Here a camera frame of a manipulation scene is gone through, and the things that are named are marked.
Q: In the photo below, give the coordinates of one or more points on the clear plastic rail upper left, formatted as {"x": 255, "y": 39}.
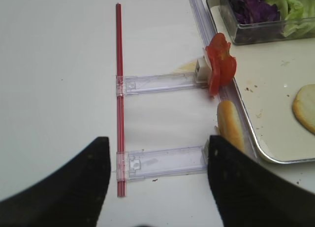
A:
{"x": 133, "y": 85}

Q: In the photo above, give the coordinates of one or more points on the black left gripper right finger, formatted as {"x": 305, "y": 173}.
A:
{"x": 249, "y": 195}

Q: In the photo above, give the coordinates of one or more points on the white plastic pusher block left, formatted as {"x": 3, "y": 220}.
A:
{"x": 203, "y": 69}

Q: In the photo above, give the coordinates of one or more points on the clear plastic rail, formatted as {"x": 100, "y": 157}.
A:
{"x": 133, "y": 85}
{"x": 139, "y": 165}

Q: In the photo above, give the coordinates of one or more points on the clear plastic salad box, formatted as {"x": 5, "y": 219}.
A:
{"x": 251, "y": 33}

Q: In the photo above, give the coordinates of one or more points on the cream metal tray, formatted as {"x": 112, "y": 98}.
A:
{"x": 269, "y": 75}

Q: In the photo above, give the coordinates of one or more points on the upright bun half left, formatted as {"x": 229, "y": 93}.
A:
{"x": 229, "y": 124}

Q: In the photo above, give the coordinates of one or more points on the purple cabbage leaves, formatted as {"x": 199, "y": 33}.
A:
{"x": 254, "y": 11}

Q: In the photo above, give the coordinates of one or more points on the tomato slices stack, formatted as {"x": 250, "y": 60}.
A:
{"x": 222, "y": 63}

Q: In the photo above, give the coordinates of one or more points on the green lettuce pile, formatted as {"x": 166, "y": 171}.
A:
{"x": 299, "y": 17}

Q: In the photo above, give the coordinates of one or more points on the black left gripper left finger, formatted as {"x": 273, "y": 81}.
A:
{"x": 72, "y": 196}

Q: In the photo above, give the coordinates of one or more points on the red rod left side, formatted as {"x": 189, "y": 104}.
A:
{"x": 120, "y": 101}

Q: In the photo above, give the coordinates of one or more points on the bun base on tray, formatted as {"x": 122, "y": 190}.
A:
{"x": 303, "y": 107}

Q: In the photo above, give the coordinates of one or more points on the clear plastic rail lower left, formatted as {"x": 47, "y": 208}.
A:
{"x": 139, "y": 165}

